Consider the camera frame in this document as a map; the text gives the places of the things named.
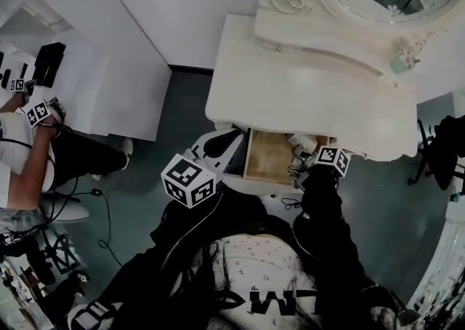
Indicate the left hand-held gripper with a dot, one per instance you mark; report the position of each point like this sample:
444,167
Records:
185,179

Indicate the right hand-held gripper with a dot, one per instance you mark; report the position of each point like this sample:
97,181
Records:
328,157

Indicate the white hair dryer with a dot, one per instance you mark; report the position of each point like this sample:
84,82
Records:
299,141

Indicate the large white wooden drawer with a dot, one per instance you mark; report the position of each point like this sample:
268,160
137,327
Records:
269,154

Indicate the person's left forearm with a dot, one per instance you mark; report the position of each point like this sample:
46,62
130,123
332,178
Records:
232,212

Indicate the person's right forearm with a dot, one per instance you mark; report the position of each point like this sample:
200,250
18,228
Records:
321,205

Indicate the white dressing table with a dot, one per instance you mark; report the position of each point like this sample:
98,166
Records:
309,103

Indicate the black office chair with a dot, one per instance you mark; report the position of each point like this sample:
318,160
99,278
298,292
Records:
445,154

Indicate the person's torso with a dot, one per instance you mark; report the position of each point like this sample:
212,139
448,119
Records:
261,259

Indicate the white cubby shelf unit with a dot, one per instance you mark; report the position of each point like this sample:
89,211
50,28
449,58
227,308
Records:
80,67

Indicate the white stool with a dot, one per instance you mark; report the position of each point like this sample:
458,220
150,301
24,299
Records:
69,212

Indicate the black box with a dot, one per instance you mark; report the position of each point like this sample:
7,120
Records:
49,63

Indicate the oval mirror with ornate frame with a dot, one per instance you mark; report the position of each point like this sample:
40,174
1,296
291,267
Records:
309,34

